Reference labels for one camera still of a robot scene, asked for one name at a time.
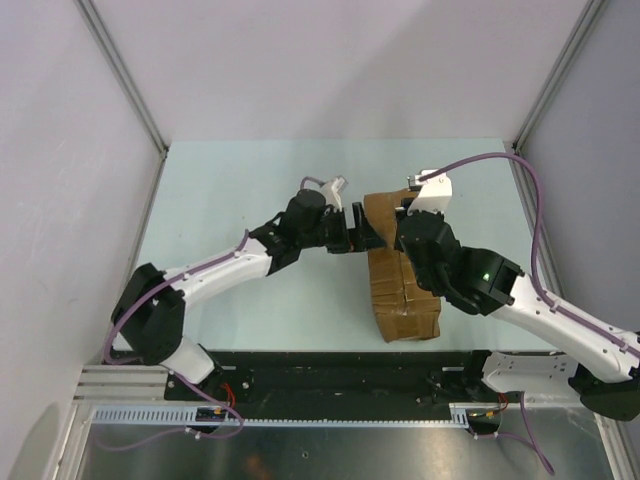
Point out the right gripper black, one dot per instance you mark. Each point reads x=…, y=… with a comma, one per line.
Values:
x=438, y=215

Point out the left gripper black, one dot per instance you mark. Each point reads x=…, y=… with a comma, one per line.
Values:
x=365, y=237

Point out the brown cardboard express box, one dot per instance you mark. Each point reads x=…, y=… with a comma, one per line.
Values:
x=403, y=311

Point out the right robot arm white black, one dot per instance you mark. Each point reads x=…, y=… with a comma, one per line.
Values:
x=592, y=360

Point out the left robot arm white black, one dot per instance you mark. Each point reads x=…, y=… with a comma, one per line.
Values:
x=150, y=312

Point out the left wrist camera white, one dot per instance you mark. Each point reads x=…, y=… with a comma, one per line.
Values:
x=332, y=190

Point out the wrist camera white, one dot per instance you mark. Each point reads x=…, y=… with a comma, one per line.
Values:
x=433, y=192
x=332, y=190

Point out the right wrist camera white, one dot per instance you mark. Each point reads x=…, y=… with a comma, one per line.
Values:
x=433, y=192

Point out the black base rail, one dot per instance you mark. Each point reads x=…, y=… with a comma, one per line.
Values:
x=339, y=386

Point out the white slotted cable duct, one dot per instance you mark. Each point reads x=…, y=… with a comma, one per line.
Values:
x=192, y=416

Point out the right aluminium frame post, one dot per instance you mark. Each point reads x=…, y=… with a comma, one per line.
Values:
x=575, y=43

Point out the aluminium frame post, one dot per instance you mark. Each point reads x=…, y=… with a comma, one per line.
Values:
x=575, y=43
x=105, y=42

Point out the left aluminium frame post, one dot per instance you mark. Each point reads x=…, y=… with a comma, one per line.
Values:
x=105, y=42

